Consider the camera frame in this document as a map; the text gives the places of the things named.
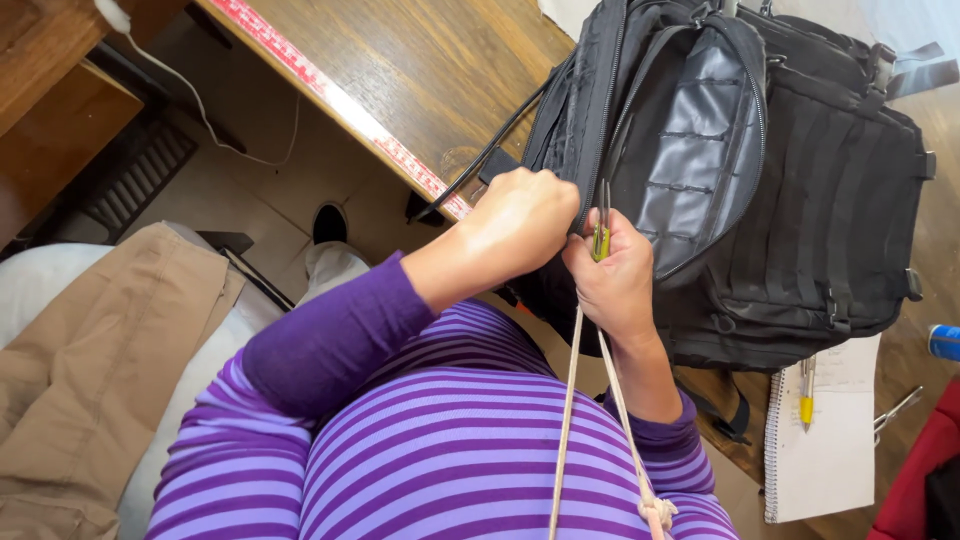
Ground blue can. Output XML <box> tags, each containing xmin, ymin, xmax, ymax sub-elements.
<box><xmin>927</xmin><ymin>324</ymin><xmax>960</xmax><ymax>363</ymax></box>

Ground metal tweezers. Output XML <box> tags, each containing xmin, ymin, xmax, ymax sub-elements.
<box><xmin>872</xmin><ymin>385</ymin><xmax>925</xmax><ymax>445</ymax></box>

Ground white paper sheet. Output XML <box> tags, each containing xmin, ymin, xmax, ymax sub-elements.
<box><xmin>535</xmin><ymin>0</ymin><xmax>603</xmax><ymax>43</ymax></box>

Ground person's right hand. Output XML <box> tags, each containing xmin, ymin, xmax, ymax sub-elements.
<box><xmin>561</xmin><ymin>207</ymin><xmax>659</xmax><ymax>348</ymax></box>

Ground wooden cabinet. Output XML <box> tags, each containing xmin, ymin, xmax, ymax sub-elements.
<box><xmin>0</xmin><ymin>0</ymin><xmax>190</xmax><ymax>249</ymax></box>

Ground black metal grate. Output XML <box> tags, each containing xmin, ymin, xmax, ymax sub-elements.
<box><xmin>30</xmin><ymin>112</ymin><xmax>201</xmax><ymax>246</ymax></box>

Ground red and white measuring tape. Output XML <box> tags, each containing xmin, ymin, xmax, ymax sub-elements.
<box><xmin>208</xmin><ymin>0</ymin><xmax>475</xmax><ymax>223</ymax></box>

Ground white cable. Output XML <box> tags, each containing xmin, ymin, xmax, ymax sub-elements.
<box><xmin>93</xmin><ymin>0</ymin><xmax>303</xmax><ymax>168</ymax></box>

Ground white spiral notebook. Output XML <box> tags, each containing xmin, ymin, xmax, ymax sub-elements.
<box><xmin>762</xmin><ymin>333</ymin><xmax>883</xmax><ymax>525</ymax></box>

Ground black fabric piece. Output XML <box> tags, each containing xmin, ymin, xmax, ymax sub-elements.
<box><xmin>923</xmin><ymin>453</ymin><xmax>960</xmax><ymax>540</ymax></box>

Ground person's left hand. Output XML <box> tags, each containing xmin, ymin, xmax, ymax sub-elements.
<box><xmin>463</xmin><ymin>166</ymin><xmax>583</xmax><ymax>281</ymax></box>

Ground yellow-handled thread snips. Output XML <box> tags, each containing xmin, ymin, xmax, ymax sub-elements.
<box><xmin>591</xmin><ymin>178</ymin><xmax>612</xmax><ymax>264</ymax></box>

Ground yellow pen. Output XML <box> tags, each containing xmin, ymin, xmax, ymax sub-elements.
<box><xmin>798</xmin><ymin>355</ymin><xmax>818</xmax><ymax>434</ymax></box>

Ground black tactical backpack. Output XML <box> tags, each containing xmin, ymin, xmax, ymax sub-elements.
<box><xmin>478</xmin><ymin>0</ymin><xmax>960</xmax><ymax>445</ymax></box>

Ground black frame bar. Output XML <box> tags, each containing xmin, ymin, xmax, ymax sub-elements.
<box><xmin>195</xmin><ymin>230</ymin><xmax>295</xmax><ymax>313</ymax></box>

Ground red fabric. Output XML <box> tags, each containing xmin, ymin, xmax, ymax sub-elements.
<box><xmin>867</xmin><ymin>375</ymin><xmax>960</xmax><ymax>540</ymax></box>

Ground purple striped shirt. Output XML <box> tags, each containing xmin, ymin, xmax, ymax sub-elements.
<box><xmin>145</xmin><ymin>250</ymin><xmax>741</xmax><ymax>540</ymax></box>

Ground tan cloth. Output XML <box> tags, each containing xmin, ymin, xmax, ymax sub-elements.
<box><xmin>0</xmin><ymin>221</ymin><xmax>249</xmax><ymax>540</ymax></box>

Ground person's light grey trouser leg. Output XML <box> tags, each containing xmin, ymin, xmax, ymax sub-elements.
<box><xmin>295</xmin><ymin>240</ymin><xmax>373</xmax><ymax>309</ymax></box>

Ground beige neck cord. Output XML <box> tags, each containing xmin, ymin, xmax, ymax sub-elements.
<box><xmin>547</xmin><ymin>303</ymin><xmax>680</xmax><ymax>540</ymax></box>

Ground person's black shoe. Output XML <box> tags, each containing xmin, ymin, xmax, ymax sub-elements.
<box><xmin>311</xmin><ymin>202</ymin><xmax>350</xmax><ymax>246</ymax></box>

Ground black cable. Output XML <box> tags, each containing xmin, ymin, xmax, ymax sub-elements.
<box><xmin>405</xmin><ymin>58</ymin><xmax>575</xmax><ymax>226</ymax></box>

